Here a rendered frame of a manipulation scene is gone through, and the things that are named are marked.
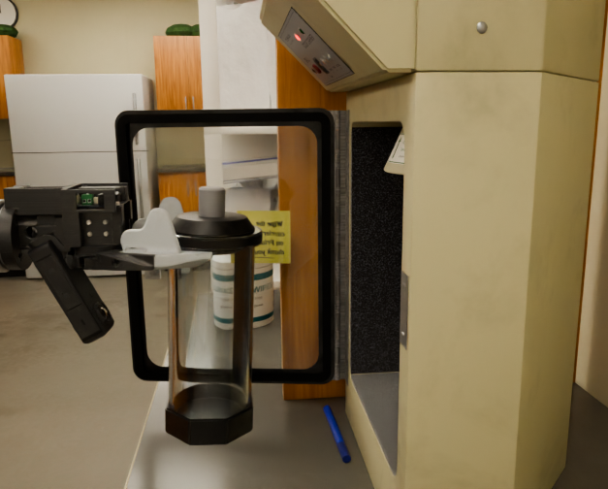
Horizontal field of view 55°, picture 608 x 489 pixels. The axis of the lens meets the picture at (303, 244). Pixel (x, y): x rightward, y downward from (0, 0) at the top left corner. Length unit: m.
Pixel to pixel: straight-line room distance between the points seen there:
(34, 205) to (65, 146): 4.94
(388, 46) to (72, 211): 0.34
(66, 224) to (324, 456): 0.44
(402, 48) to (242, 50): 1.42
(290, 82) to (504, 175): 0.41
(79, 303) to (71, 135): 4.95
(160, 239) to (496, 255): 0.32
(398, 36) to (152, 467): 0.60
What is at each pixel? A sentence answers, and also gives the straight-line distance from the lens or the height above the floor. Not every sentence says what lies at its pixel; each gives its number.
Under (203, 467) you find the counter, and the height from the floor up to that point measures 0.94.
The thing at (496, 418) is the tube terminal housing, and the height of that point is 1.09.
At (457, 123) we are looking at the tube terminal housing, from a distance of 0.52.
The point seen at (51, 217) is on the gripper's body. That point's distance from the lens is 0.65.
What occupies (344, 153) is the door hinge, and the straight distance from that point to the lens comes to 0.82.
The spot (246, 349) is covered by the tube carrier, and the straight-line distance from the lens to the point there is 0.65.
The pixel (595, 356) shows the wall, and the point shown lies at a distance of 1.11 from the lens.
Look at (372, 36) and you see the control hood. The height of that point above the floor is 1.44.
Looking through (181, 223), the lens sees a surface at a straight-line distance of 0.61.
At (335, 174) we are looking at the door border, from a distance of 0.82.
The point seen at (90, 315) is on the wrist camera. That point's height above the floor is 1.18.
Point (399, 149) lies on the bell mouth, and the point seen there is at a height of 1.34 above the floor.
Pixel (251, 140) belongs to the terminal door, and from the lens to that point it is 0.82.
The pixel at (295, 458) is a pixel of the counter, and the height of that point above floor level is 0.94.
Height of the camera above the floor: 1.37
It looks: 12 degrees down
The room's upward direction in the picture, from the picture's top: 1 degrees counter-clockwise
